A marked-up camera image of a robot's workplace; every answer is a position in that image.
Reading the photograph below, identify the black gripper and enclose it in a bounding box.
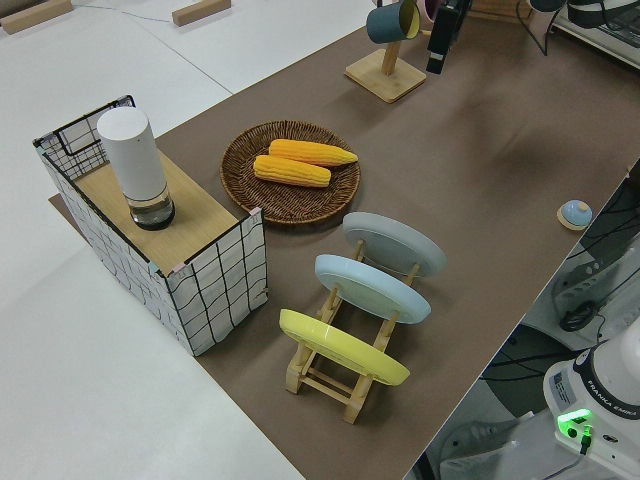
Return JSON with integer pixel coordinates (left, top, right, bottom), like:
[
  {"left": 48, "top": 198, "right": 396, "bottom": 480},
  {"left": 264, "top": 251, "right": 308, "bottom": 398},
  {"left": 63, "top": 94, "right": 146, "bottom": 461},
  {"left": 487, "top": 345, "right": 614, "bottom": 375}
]
[
  {"left": 425, "top": 0, "right": 474, "bottom": 76},
  {"left": 529, "top": 0, "right": 615, "bottom": 29}
]

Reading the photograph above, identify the light wooden cabinet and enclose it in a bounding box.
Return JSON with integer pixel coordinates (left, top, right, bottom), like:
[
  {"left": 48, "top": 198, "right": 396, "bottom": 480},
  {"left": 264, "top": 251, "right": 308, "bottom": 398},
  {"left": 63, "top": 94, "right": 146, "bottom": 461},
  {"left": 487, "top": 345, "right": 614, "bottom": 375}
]
[{"left": 469, "top": 0, "right": 534, "bottom": 20}]

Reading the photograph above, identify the wooden mug tree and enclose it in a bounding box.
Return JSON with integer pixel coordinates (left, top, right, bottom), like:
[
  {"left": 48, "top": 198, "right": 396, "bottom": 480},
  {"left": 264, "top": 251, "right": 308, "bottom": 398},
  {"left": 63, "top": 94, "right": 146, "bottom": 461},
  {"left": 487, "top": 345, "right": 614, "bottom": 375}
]
[{"left": 343, "top": 27, "right": 432, "bottom": 105}]

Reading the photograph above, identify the pink mug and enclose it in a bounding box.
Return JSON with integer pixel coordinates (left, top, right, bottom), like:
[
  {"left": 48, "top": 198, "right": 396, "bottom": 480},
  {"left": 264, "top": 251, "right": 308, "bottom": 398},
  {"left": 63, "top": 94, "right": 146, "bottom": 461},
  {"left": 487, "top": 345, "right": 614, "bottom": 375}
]
[{"left": 418, "top": 0, "right": 444, "bottom": 24}]

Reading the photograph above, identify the teal mug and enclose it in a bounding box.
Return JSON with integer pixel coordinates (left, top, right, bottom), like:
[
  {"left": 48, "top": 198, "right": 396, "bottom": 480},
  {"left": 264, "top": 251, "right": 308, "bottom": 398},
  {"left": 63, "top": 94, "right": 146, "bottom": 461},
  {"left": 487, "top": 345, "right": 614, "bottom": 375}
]
[{"left": 366, "top": 0, "right": 424, "bottom": 45}]

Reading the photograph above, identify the white toaster oven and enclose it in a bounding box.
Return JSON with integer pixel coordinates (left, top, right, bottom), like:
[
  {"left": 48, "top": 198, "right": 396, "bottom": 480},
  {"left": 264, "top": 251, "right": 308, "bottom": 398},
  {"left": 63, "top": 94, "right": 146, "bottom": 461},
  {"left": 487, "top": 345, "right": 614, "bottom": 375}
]
[{"left": 547, "top": 0, "right": 640, "bottom": 65}]

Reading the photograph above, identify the brown table mat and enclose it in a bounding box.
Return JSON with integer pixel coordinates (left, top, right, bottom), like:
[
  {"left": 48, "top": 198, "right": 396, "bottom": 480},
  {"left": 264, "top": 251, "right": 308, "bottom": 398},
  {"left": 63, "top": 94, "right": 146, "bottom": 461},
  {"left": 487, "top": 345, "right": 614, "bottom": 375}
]
[{"left": 47, "top": 0, "right": 640, "bottom": 480}]

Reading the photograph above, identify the yellow corn cob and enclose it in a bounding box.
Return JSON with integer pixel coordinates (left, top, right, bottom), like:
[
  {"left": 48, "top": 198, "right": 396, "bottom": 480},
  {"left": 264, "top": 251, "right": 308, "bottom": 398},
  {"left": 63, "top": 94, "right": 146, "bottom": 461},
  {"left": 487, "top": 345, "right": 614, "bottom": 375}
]
[
  {"left": 253, "top": 154, "right": 333, "bottom": 189},
  {"left": 268, "top": 139, "right": 360, "bottom": 168}
]

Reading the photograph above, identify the grey plate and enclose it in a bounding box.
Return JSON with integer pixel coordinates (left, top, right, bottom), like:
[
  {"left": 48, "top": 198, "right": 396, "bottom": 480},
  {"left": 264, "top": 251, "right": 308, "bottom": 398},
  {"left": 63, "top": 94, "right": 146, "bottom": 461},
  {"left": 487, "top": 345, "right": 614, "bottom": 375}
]
[{"left": 342, "top": 211, "right": 447, "bottom": 280}]

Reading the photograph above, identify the brown wicker basket tray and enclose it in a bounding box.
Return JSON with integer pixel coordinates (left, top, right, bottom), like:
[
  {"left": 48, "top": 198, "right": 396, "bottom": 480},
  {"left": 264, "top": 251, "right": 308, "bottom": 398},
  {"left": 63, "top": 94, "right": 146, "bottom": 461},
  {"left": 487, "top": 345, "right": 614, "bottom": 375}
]
[{"left": 220, "top": 119, "right": 362, "bottom": 226}]

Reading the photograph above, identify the blue service bell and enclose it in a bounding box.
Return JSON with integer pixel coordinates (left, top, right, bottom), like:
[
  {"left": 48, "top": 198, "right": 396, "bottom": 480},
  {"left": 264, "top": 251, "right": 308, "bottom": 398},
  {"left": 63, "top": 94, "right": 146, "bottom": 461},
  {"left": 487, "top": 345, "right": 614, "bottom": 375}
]
[{"left": 556, "top": 199, "right": 594, "bottom": 232}]

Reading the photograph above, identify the light blue plate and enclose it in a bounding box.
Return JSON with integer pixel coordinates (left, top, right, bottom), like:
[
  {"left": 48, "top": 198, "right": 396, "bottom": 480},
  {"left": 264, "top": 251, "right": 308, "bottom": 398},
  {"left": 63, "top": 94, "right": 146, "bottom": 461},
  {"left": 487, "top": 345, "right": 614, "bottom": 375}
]
[{"left": 314, "top": 253, "right": 432, "bottom": 326}]

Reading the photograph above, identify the wooden block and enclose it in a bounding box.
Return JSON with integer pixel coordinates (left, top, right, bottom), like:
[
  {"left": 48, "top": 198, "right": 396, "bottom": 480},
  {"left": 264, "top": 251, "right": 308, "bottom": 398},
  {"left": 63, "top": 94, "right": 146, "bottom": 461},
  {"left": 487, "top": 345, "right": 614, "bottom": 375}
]
[
  {"left": 171, "top": 0, "right": 233, "bottom": 26},
  {"left": 0, "top": 0, "right": 75, "bottom": 35}
]

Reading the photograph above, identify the white power strip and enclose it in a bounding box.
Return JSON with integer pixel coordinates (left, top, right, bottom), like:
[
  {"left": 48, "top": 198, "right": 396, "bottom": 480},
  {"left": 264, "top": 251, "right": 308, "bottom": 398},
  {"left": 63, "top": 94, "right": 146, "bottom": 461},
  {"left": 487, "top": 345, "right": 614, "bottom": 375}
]
[{"left": 551, "top": 254, "right": 617, "bottom": 321}]

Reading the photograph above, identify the wooden shelf board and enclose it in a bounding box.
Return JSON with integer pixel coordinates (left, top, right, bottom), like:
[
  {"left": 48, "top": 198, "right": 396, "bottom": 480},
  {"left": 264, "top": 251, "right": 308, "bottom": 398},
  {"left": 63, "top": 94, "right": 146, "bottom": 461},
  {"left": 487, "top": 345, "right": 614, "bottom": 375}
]
[{"left": 73, "top": 149, "right": 239, "bottom": 266}]

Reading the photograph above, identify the black power adapter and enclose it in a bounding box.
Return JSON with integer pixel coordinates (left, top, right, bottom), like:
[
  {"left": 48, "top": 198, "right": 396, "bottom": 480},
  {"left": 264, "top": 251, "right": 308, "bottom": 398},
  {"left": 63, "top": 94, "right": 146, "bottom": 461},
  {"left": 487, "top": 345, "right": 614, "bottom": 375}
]
[{"left": 558, "top": 303, "right": 597, "bottom": 333}]

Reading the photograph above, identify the yellow plate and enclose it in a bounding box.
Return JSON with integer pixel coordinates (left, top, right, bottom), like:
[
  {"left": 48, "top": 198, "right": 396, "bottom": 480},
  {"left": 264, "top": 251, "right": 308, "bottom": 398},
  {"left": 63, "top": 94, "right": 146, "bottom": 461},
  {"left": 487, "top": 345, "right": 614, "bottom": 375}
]
[{"left": 278, "top": 308, "right": 412, "bottom": 387}]

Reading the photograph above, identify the white cylinder bottle clear base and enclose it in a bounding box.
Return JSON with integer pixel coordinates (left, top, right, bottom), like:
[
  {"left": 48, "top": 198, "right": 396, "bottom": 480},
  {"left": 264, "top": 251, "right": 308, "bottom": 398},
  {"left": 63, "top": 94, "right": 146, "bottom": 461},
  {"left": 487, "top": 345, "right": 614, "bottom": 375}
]
[{"left": 96, "top": 108, "right": 177, "bottom": 232}]

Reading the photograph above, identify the wooden plate rack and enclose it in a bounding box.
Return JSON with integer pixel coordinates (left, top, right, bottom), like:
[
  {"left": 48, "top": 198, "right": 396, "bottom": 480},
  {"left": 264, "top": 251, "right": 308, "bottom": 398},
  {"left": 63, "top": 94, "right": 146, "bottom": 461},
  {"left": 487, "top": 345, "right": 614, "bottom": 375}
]
[{"left": 284, "top": 238, "right": 422, "bottom": 425}]

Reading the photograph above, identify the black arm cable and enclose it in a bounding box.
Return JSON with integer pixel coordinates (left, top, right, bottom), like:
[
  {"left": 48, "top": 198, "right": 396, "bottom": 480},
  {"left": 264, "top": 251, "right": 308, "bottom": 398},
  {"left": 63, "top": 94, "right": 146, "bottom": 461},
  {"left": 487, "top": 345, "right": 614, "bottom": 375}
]
[{"left": 516, "top": 0, "right": 567, "bottom": 58}]

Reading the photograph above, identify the black wire grid rack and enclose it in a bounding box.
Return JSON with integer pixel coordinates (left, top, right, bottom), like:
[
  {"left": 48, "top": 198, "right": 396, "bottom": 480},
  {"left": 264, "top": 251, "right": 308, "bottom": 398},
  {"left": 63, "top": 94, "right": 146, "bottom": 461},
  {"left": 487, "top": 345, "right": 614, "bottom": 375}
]
[{"left": 32, "top": 93, "right": 270, "bottom": 357}]

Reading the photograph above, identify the base connector plug cable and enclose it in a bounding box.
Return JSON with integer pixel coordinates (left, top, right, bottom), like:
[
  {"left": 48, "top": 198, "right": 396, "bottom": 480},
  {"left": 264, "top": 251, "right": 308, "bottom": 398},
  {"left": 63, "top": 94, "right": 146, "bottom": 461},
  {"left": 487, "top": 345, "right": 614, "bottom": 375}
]
[{"left": 574, "top": 422, "right": 596, "bottom": 457}]

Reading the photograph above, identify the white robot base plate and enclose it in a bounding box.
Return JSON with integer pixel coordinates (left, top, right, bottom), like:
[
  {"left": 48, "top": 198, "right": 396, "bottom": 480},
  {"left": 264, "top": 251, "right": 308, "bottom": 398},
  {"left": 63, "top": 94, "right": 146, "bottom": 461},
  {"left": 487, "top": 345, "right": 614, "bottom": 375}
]
[{"left": 405, "top": 409, "right": 640, "bottom": 480}]

